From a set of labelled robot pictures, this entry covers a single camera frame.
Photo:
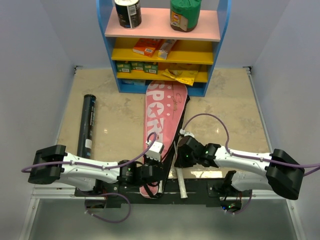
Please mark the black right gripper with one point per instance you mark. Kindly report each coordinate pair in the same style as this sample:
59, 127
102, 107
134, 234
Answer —
181, 162

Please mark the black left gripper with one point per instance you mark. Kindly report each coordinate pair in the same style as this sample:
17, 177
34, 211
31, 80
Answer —
156, 162

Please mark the pink badminton racket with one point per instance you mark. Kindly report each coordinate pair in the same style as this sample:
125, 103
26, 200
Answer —
181, 183

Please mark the pink sport racket bag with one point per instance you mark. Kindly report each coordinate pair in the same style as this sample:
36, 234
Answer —
165, 106

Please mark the black shuttlecock tube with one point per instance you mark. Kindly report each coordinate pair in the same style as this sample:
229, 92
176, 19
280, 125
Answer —
87, 123

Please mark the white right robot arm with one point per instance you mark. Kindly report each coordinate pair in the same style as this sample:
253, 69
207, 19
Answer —
276, 171

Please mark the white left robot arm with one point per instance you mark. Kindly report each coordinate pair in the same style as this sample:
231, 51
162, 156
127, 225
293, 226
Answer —
54, 164

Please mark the teal tissue pack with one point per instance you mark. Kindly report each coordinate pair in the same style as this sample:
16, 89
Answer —
135, 82

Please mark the yellow snack bag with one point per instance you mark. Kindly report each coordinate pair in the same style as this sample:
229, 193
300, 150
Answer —
183, 76

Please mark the green box right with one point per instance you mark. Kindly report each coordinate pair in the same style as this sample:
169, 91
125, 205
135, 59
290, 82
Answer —
150, 67

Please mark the green box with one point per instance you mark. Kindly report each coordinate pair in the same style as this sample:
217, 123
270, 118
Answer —
137, 65
123, 66
150, 67

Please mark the green box middle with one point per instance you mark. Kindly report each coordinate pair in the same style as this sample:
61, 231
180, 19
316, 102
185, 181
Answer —
137, 65

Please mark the brown snack packet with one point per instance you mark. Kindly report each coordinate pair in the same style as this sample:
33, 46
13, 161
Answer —
165, 48

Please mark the blue shelf unit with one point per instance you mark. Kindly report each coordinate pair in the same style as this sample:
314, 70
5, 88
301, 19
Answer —
177, 44

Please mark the green box left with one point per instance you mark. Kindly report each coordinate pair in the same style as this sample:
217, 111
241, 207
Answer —
123, 66

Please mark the orange box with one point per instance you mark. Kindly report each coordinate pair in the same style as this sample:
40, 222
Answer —
146, 46

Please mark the green wrapped jar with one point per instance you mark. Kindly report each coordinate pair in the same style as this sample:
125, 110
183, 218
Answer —
184, 14

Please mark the black white can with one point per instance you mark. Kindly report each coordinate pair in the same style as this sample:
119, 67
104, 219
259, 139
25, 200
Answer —
129, 13

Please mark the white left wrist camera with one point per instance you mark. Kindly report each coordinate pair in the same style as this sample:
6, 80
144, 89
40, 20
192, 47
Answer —
155, 150

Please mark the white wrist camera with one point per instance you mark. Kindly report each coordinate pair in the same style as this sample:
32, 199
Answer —
155, 150
183, 134

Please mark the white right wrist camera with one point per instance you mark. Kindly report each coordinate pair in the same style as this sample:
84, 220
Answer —
183, 134

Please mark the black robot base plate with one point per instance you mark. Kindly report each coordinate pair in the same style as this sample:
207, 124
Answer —
199, 191

